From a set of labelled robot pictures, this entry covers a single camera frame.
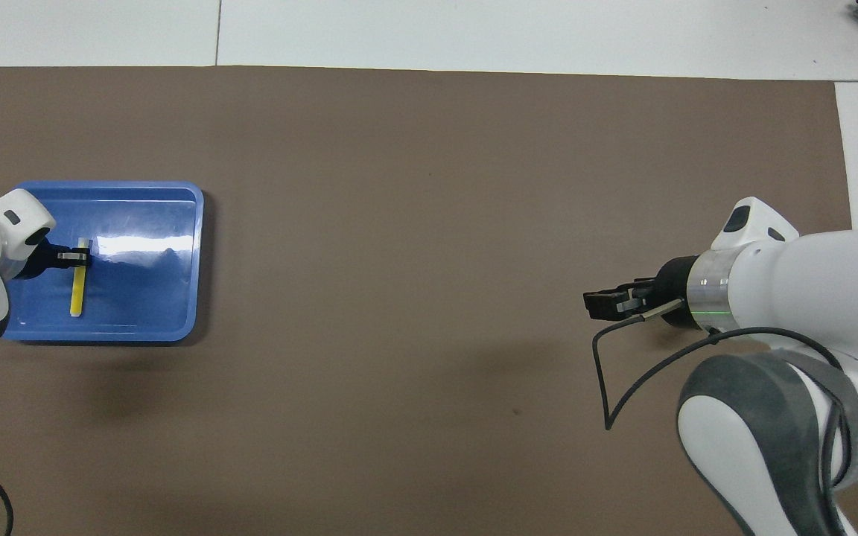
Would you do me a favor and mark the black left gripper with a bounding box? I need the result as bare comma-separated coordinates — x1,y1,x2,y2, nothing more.
16,237,95,281

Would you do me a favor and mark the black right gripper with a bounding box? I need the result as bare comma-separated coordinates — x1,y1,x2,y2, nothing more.
583,255,699,328

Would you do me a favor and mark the yellow pen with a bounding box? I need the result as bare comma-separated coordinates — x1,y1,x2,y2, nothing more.
70,237,93,318

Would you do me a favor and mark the blue plastic tray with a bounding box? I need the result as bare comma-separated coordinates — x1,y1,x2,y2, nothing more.
0,181,205,343

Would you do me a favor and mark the brown table mat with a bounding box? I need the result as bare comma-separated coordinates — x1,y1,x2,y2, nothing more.
0,66,858,536

